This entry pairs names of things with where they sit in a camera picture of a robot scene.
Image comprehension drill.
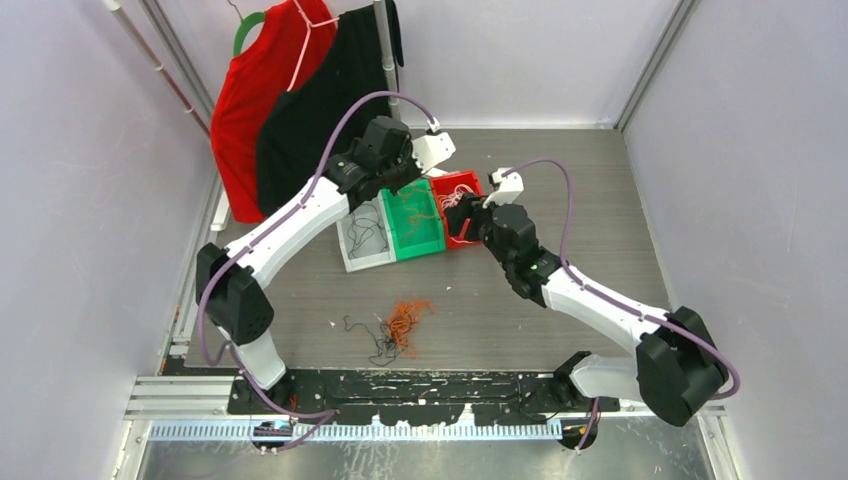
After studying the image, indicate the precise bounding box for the pink hanger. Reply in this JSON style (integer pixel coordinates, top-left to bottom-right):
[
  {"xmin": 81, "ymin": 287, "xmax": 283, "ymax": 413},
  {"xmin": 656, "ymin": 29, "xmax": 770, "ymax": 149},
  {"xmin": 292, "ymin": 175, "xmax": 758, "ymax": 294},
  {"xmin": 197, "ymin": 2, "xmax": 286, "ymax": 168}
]
[{"xmin": 285, "ymin": 0, "xmax": 338, "ymax": 92}]

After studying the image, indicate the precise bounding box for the orange cable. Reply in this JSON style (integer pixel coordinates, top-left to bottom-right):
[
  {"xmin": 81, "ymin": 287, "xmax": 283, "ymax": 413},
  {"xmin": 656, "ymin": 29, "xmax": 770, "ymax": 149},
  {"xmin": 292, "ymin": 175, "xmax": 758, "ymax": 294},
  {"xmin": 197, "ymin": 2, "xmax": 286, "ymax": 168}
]
[
  {"xmin": 382, "ymin": 299, "xmax": 437, "ymax": 359},
  {"xmin": 396, "ymin": 185, "xmax": 439, "ymax": 250}
]

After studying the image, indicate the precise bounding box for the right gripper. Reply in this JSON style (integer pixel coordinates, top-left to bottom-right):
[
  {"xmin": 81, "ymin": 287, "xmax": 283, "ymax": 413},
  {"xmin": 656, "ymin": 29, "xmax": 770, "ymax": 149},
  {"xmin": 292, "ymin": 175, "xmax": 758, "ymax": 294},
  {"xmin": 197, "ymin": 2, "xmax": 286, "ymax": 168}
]
[{"xmin": 445, "ymin": 191, "xmax": 515, "ymax": 271}]

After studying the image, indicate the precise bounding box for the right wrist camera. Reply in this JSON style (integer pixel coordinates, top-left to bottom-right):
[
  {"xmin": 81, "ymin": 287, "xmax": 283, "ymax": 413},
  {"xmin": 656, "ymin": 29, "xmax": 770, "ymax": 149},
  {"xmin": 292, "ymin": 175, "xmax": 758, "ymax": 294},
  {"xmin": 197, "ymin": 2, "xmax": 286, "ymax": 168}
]
[{"xmin": 483, "ymin": 168, "xmax": 524, "ymax": 208}]

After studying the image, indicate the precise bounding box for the red t-shirt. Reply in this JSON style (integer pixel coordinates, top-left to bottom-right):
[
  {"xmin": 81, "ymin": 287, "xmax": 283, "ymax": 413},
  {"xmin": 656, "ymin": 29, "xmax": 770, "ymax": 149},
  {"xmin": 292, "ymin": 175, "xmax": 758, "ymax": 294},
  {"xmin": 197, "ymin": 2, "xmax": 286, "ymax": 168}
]
[{"xmin": 209, "ymin": 1, "xmax": 337, "ymax": 223}]

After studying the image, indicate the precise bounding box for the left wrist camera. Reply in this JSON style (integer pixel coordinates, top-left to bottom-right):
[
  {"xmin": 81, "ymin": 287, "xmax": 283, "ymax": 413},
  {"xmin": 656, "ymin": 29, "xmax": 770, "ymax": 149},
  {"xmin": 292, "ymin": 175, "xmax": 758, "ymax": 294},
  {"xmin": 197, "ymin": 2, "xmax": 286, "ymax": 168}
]
[{"xmin": 412, "ymin": 132, "xmax": 456, "ymax": 173}]

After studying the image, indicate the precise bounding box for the white clothes rack stand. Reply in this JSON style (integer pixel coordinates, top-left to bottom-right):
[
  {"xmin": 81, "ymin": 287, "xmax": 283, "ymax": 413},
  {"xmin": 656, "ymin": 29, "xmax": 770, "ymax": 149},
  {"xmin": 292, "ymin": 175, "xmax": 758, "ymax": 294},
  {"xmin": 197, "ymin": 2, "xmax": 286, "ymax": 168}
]
[{"xmin": 210, "ymin": 0, "xmax": 452, "ymax": 233}]

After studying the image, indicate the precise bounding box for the red plastic bin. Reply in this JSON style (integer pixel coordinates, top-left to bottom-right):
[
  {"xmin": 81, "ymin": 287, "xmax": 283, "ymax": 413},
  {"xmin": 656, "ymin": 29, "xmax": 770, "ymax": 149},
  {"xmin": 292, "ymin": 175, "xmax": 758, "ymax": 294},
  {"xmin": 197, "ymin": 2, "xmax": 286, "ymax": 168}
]
[{"xmin": 428, "ymin": 170, "xmax": 482, "ymax": 250}]

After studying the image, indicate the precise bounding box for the green plastic bin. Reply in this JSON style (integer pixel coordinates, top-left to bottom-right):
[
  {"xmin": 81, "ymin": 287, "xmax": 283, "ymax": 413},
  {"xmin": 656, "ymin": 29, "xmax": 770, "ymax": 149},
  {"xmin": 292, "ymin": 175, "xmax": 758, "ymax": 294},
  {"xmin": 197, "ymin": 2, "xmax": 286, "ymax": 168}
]
[{"xmin": 381, "ymin": 179, "xmax": 446, "ymax": 262}]

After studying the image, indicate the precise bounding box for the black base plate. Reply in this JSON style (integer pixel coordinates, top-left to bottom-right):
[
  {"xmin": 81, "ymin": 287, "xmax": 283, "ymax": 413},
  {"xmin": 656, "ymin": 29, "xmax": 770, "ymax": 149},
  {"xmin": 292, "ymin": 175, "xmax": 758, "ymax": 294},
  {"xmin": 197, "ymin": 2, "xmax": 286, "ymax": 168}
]
[{"xmin": 227, "ymin": 369, "xmax": 621, "ymax": 428}]

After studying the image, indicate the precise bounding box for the green hanger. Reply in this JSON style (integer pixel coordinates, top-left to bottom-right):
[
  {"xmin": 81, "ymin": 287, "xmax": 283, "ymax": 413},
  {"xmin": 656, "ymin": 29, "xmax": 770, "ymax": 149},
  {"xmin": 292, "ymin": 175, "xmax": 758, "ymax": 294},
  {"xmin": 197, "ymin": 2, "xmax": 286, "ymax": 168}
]
[{"xmin": 226, "ymin": 0, "xmax": 266, "ymax": 57}]

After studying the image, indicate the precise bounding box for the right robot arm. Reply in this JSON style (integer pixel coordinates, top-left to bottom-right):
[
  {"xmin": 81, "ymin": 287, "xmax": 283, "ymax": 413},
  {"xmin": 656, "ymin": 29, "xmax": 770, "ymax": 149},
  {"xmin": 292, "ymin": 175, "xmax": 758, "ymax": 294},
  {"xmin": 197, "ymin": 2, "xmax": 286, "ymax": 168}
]
[{"xmin": 445, "ymin": 194, "xmax": 741, "ymax": 427}]

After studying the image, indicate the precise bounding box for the grey plastic bin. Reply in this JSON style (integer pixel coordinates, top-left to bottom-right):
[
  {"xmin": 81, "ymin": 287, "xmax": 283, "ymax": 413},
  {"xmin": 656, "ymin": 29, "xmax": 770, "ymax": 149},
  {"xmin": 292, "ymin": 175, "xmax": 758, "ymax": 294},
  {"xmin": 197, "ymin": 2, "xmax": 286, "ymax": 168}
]
[{"xmin": 336, "ymin": 196, "xmax": 397, "ymax": 273}]

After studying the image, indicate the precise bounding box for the black t-shirt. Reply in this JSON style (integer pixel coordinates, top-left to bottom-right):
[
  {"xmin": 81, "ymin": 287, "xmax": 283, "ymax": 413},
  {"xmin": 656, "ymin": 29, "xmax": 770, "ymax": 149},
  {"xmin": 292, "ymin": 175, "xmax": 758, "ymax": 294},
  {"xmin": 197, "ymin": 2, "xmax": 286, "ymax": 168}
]
[{"xmin": 255, "ymin": 5, "xmax": 388, "ymax": 217}]

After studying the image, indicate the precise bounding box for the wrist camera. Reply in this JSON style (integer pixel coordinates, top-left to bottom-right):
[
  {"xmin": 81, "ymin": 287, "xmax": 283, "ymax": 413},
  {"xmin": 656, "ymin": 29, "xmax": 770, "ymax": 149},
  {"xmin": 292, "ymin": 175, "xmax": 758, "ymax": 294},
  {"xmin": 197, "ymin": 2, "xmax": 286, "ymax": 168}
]
[
  {"xmin": 412, "ymin": 132, "xmax": 456, "ymax": 173},
  {"xmin": 483, "ymin": 168, "xmax": 524, "ymax": 208}
]

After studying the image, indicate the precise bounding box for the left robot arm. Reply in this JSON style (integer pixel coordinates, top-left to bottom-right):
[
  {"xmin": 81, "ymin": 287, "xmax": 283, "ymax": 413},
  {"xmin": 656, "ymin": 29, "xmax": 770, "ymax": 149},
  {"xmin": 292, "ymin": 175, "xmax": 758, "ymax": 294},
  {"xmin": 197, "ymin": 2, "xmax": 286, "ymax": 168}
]
[{"xmin": 196, "ymin": 116, "xmax": 452, "ymax": 413}]

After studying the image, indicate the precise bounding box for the black thin cable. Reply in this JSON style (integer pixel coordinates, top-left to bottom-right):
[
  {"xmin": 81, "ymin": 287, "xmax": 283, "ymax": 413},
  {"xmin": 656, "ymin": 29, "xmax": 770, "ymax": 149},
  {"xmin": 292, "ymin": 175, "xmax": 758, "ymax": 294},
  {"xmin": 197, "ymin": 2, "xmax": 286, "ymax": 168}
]
[
  {"xmin": 345, "ymin": 211, "xmax": 391, "ymax": 261},
  {"xmin": 341, "ymin": 314, "xmax": 415, "ymax": 368}
]

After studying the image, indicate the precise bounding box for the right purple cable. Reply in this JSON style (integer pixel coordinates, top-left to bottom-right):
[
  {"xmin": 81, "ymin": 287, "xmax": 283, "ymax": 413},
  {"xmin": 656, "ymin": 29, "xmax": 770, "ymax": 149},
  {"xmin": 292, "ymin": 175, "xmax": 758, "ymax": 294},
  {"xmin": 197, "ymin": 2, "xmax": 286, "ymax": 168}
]
[{"xmin": 500, "ymin": 157, "xmax": 742, "ymax": 454}]

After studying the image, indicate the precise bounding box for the red white rod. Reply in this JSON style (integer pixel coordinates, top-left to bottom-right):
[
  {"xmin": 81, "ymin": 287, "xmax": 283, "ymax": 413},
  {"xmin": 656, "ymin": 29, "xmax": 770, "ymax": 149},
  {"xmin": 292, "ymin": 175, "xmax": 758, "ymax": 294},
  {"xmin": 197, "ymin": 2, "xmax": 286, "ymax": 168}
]
[{"xmin": 101, "ymin": 0, "xmax": 209, "ymax": 137}]

